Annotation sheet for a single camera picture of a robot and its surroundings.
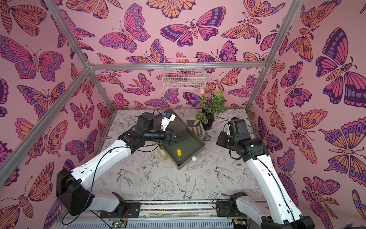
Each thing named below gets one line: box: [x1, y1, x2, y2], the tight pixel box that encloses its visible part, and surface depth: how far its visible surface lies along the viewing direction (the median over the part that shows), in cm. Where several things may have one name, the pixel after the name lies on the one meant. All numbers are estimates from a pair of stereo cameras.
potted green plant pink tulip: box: [195, 87, 228, 131], surface depth 92 cm
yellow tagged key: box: [176, 147, 182, 158], surface depth 81 cm
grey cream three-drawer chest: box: [159, 108, 199, 170], surface depth 80 cm
